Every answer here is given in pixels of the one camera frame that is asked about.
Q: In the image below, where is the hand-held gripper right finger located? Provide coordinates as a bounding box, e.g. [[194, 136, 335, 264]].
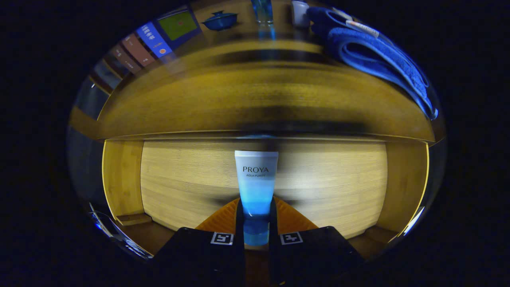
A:
[[269, 197, 365, 287]]

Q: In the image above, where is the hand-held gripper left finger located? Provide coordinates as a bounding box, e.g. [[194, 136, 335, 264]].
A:
[[153, 197, 245, 287]]

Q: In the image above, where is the clear blue bottle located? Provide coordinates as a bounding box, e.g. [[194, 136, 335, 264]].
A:
[[251, 0, 275, 25]]

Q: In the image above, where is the wooden countertop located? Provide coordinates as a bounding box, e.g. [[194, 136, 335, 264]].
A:
[[97, 16, 436, 143]]

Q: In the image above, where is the reddish brown book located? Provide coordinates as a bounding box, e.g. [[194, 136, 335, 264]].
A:
[[122, 34, 156, 66]]

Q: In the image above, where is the wooden cabinet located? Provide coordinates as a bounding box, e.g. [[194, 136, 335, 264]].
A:
[[67, 0, 447, 144]]

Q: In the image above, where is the blue lidded teacup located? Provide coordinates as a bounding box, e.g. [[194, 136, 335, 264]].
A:
[[201, 11, 239, 31]]

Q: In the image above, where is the white bottle dark cap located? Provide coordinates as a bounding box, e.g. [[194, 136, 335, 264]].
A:
[[291, 0, 311, 28]]

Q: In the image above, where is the dark brown book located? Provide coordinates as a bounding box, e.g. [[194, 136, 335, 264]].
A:
[[110, 44, 142, 74]]

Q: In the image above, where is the blue book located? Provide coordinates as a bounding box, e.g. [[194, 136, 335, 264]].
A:
[[135, 8, 202, 56]]

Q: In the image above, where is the blue folded towel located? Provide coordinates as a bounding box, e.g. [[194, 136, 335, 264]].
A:
[[306, 6, 439, 120]]

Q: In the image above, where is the white and blue tube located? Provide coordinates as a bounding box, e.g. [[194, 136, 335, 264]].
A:
[[234, 150, 279, 246]]

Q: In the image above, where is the wooden drawer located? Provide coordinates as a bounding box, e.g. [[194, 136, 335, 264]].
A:
[[102, 136, 430, 256]]

